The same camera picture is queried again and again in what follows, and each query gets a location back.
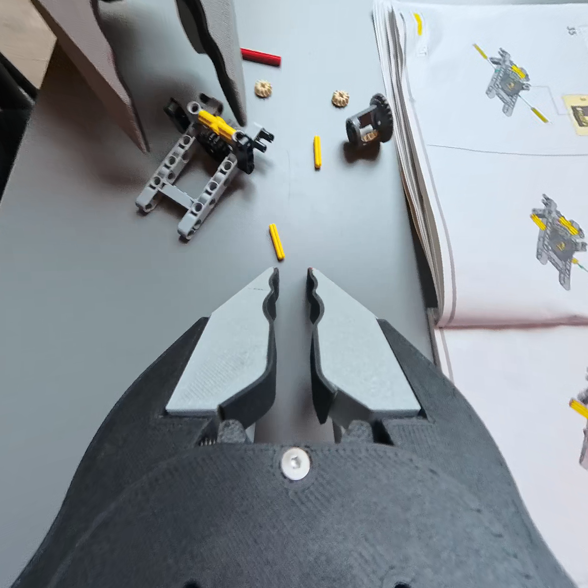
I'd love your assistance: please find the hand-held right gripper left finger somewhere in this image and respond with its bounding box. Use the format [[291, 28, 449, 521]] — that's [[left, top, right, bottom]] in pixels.
[[164, 267, 281, 430]]

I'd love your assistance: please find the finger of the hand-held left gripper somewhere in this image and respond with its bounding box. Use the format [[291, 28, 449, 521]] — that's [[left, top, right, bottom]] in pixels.
[[32, 0, 151, 154], [175, 0, 249, 128]]

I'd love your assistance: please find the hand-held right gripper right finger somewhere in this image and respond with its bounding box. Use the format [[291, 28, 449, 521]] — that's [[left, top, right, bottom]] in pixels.
[[306, 267, 422, 430]]

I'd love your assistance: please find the dark grey lego differential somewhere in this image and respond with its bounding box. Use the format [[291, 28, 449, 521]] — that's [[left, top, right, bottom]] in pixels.
[[345, 93, 394, 148]]

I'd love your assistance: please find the grey lego frame assembly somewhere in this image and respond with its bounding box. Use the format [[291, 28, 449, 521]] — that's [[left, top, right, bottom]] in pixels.
[[135, 94, 275, 243]]

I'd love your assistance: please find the red lego axle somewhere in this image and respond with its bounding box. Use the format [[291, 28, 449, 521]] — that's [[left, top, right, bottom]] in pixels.
[[240, 47, 282, 68]]

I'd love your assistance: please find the lego instruction booklet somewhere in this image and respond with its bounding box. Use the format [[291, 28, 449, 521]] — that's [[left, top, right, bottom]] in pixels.
[[373, 0, 588, 588]]

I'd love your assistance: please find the person's dark clothing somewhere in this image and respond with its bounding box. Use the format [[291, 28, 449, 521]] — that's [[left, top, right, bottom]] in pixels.
[[0, 51, 38, 203]]

